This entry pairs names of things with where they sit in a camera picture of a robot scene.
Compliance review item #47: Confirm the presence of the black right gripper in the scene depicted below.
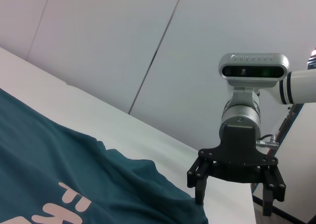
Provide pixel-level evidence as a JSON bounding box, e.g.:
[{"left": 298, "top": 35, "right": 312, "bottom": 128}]
[{"left": 187, "top": 124, "right": 287, "bottom": 217}]

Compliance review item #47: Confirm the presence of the teal T-shirt with pink print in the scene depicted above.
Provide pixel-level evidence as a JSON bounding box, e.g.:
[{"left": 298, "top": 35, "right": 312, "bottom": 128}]
[{"left": 0, "top": 88, "right": 209, "bottom": 224}]

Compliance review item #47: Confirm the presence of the gripper cable with metal connector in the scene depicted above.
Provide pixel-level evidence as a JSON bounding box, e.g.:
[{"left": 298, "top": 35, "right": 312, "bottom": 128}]
[{"left": 256, "top": 134, "right": 279, "bottom": 148}]

